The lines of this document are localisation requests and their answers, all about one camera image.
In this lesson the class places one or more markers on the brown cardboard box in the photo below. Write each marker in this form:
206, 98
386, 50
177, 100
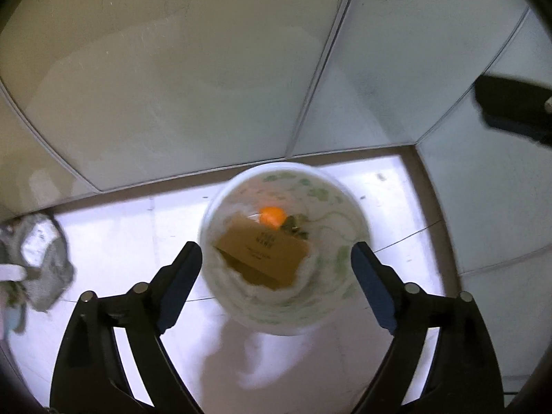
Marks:
263, 248

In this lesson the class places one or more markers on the green leaf scrap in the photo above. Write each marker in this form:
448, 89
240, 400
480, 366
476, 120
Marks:
297, 226

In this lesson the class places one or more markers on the grey rag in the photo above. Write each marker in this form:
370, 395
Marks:
39, 258

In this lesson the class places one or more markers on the white bowl with green pattern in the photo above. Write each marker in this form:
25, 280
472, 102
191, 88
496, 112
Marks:
332, 224

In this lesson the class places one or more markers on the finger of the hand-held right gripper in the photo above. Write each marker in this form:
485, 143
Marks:
513, 103

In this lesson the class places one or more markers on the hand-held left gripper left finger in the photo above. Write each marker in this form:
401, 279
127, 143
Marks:
179, 284

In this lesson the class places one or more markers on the small orange fruit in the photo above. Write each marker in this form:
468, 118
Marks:
273, 216

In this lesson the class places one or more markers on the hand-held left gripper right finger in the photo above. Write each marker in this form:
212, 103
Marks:
373, 284

